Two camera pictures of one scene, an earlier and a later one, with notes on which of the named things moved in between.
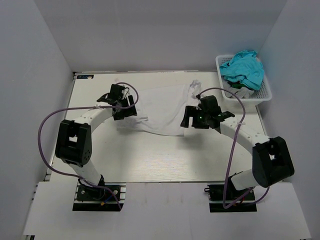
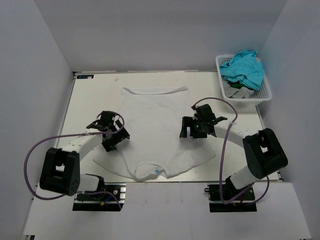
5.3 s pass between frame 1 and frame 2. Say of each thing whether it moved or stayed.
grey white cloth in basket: stayed
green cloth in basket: stayed
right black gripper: moved
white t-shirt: moved
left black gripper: moved
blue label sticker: stayed
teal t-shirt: stayed
